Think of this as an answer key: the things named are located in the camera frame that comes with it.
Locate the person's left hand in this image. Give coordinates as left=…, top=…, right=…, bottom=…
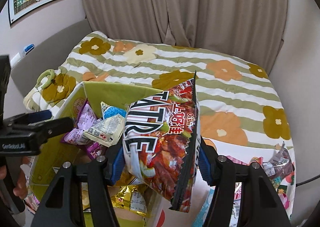
left=13, top=164, right=28, bottom=200

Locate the grey padded headboard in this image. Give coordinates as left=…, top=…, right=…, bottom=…
left=10, top=18, right=94, bottom=117

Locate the dark brown snack packet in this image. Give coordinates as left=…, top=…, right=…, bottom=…
left=271, top=142, right=294, bottom=175

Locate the light blue snack packet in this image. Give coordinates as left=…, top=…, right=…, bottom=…
left=100, top=101, right=128, bottom=120

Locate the red meat print chips packet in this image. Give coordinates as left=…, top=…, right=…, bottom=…
left=122, top=70, right=200, bottom=214

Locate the green cardboard box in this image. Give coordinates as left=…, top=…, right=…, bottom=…
left=29, top=80, right=165, bottom=227

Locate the floral striped blanket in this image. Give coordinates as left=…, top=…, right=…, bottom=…
left=24, top=30, right=293, bottom=147

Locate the cream white snack packet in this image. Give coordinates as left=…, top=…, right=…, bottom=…
left=84, top=114, right=125, bottom=147

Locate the blue white cartoon packet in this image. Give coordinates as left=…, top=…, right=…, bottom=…
left=196, top=192, right=213, bottom=227

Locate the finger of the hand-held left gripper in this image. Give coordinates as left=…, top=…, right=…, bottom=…
left=4, top=110, right=53, bottom=127
left=27, top=117, right=75, bottom=142

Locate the purple snack packet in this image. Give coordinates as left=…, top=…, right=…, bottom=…
left=61, top=99, right=99, bottom=145
left=84, top=139, right=108, bottom=159

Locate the beige curtain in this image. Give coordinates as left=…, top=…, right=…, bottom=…
left=77, top=0, right=288, bottom=72

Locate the persimmon print tablecloth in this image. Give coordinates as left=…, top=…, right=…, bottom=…
left=155, top=138, right=297, bottom=227

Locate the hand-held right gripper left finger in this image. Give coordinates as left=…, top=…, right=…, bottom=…
left=30, top=143, right=125, bottom=227

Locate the green ring toy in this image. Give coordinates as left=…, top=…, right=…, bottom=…
left=37, top=69, right=56, bottom=89

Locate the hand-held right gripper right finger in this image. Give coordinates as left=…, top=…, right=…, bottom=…
left=199, top=139, right=292, bottom=227

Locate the gold snack packet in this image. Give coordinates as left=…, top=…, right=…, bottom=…
left=107, top=184, right=148, bottom=217

